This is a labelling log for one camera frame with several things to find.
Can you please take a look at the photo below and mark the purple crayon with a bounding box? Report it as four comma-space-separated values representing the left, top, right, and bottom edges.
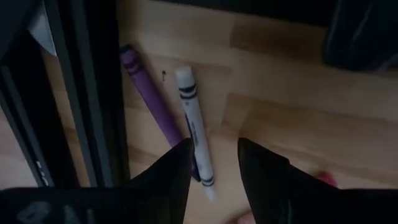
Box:
119, 43, 201, 183

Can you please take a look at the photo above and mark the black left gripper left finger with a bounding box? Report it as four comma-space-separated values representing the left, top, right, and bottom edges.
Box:
124, 138, 193, 224

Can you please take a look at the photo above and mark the pink crayon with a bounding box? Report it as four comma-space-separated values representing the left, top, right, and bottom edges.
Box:
317, 170, 338, 187

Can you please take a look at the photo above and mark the white crayon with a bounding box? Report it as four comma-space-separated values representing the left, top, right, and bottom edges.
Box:
174, 65, 217, 202

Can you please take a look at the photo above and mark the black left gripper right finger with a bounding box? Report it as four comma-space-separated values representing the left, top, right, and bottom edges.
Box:
238, 138, 340, 224

